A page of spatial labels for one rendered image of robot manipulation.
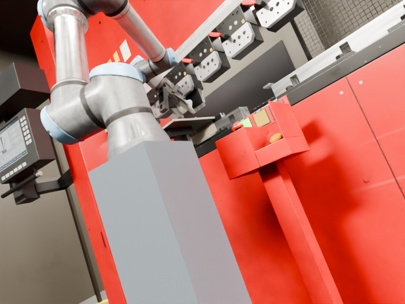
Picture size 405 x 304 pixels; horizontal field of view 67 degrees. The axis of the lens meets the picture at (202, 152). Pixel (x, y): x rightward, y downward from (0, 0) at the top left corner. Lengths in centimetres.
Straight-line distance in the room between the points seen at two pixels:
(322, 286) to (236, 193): 53
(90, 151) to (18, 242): 185
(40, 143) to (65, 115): 140
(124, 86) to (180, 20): 96
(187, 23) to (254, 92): 63
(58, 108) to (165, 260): 44
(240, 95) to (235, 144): 118
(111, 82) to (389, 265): 93
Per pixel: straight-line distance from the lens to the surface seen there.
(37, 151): 215
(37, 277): 379
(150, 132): 68
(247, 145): 85
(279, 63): 189
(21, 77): 242
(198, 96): 156
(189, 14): 161
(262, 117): 99
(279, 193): 88
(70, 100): 79
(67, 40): 97
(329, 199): 109
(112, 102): 72
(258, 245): 129
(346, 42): 119
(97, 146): 218
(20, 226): 381
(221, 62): 145
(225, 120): 142
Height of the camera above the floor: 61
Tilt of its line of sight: 10 degrees up
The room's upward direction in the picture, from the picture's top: 21 degrees counter-clockwise
